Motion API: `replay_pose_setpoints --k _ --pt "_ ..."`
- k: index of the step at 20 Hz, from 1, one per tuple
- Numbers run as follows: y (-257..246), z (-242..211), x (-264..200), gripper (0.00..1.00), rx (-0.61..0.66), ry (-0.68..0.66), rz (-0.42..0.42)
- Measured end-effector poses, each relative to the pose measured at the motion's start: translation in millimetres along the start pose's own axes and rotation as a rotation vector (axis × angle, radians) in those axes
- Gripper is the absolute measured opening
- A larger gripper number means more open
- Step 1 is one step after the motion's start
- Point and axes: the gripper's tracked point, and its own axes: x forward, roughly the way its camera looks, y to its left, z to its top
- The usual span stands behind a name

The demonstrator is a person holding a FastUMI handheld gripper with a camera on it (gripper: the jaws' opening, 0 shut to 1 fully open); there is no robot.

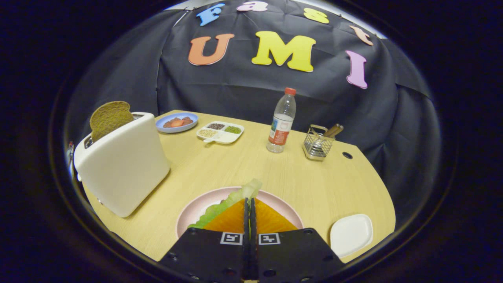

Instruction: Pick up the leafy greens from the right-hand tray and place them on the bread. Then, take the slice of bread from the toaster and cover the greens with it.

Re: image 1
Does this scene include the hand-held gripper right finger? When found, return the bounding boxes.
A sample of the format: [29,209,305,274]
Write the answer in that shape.
[250,198,346,281]

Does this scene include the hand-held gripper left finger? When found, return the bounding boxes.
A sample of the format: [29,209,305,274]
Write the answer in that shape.
[159,198,252,281]

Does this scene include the green lettuce leaf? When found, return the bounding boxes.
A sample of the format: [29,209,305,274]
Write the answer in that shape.
[188,179,263,229]

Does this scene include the brown toast slice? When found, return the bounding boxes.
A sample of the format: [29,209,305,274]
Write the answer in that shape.
[90,101,134,143]

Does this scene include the pink plate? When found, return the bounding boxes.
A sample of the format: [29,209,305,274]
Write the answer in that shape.
[176,186,304,239]

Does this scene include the white square plate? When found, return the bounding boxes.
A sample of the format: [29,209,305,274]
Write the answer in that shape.
[330,214,373,258]

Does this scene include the white toaster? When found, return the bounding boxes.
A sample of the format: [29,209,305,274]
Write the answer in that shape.
[73,112,171,218]

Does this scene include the white divided condiment dish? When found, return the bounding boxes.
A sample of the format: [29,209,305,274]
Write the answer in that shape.
[196,121,244,145]

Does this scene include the clear plastic water bottle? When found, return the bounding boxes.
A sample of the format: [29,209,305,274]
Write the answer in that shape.
[266,87,297,153]

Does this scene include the blue plate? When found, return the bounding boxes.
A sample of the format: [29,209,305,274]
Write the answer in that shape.
[156,113,199,133]

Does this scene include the red food slices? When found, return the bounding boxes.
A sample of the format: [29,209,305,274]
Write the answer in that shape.
[163,117,194,128]

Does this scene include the metal wire cutlery holder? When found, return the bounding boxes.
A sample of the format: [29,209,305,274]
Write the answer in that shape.
[303,124,336,161]

